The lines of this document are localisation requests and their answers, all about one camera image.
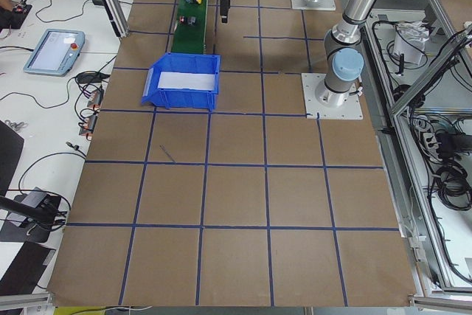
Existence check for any green conveyor belt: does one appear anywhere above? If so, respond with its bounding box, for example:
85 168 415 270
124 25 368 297
171 0 207 54

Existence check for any blue bin left side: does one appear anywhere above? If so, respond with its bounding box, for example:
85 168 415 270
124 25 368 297
141 52 221 111

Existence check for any white foam pad left bin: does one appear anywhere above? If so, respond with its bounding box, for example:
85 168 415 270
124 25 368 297
158 72 216 91

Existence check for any teach pendant near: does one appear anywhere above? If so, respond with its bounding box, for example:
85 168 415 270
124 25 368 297
24 29 86 76

